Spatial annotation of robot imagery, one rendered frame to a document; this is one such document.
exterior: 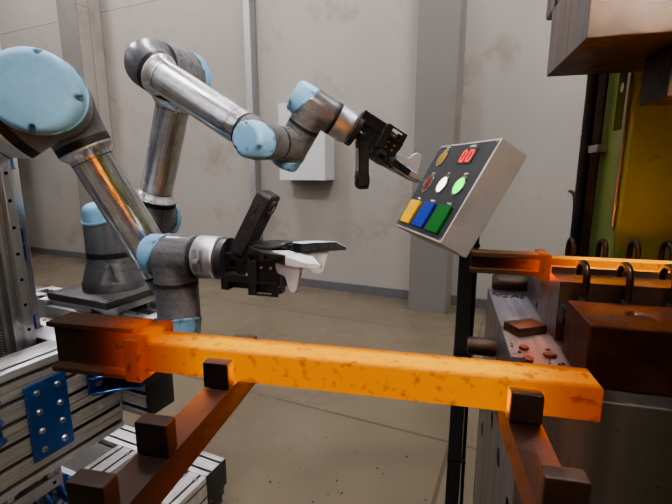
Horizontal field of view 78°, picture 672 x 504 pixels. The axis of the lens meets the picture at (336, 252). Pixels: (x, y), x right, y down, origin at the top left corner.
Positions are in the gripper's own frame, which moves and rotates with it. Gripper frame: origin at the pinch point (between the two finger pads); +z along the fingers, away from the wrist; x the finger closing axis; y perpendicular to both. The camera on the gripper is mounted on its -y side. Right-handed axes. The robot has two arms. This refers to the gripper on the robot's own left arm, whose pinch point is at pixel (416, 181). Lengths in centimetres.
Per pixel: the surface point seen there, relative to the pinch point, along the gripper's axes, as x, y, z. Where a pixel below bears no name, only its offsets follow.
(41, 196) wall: 523, -192, -268
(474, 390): -74, -22, -15
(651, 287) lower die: -57, -5, 12
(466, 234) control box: -6.9, -5.5, 15.0
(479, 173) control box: -6.1, 8.2, 10.2
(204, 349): -67, -30, -31
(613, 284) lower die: -56, -7, 9
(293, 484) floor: 36, -110, 30
